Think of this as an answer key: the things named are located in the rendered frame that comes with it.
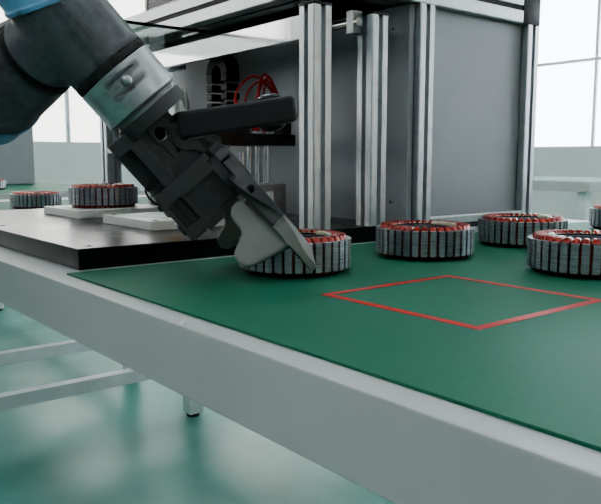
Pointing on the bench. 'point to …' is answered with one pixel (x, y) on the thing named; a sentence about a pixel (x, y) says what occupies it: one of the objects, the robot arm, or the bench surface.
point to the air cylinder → (276, 193)
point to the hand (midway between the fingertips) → (299, 252)
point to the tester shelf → (249, 14)
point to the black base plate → (109, 238)
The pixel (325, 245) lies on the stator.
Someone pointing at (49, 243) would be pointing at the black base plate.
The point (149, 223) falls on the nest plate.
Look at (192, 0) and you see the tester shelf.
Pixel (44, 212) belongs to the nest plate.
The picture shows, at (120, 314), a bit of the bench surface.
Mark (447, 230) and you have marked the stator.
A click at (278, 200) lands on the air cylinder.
